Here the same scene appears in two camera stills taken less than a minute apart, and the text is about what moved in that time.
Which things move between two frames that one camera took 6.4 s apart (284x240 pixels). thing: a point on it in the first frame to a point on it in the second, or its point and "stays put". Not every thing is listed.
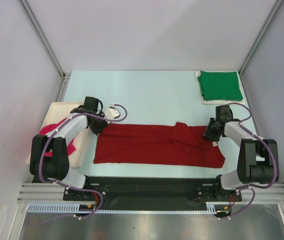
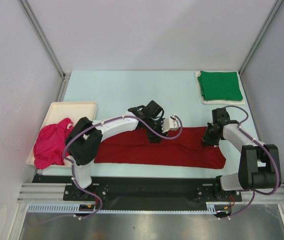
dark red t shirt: x=176 y=145 stays put
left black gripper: x=96 y=131 to x=154 y=138
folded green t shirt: x=220 y=86 stays put
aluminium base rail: x=53 y=193 stays put
